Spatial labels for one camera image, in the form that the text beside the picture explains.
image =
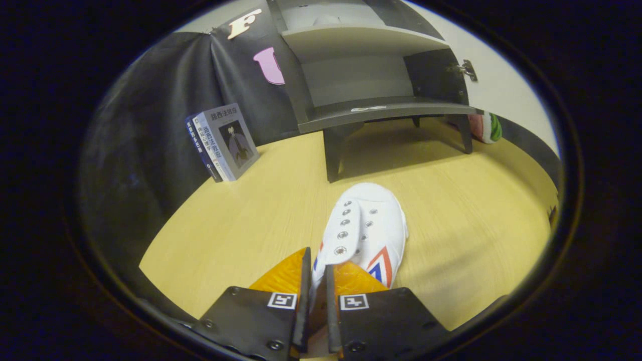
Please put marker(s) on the white shoe cabinet door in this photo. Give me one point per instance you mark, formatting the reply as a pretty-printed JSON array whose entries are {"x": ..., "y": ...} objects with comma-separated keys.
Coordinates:
[{"x": 506, "y": 90}]

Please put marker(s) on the black backdrop cloth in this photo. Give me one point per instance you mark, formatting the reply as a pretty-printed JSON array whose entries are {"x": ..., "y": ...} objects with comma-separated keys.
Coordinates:
[{"x": 150, "y": 125}]

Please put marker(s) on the metal door hinge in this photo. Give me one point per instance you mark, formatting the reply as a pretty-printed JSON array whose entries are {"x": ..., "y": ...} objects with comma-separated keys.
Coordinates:
[{"x": 466, "y": 70}]

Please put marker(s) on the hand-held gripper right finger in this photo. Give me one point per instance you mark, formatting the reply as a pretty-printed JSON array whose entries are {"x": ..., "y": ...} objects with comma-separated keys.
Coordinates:
[{"x": 331, "y": 311}]

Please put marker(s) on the grey cover book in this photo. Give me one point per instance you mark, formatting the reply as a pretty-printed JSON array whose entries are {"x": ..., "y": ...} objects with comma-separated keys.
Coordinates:
[{"x": 235, "y": 140}]

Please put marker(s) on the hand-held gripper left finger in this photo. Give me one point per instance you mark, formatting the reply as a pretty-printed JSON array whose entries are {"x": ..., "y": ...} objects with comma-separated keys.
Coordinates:
[{"x": 305, "y": 301}]

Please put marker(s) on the green red striped object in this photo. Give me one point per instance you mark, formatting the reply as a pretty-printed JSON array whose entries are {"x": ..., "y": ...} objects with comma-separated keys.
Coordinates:
[{"x": 489, "y": 128}]

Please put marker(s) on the grey and white shoe cabinet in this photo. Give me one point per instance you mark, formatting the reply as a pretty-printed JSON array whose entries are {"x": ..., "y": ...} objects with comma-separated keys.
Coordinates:
[{"x": 351, "y": 75}]

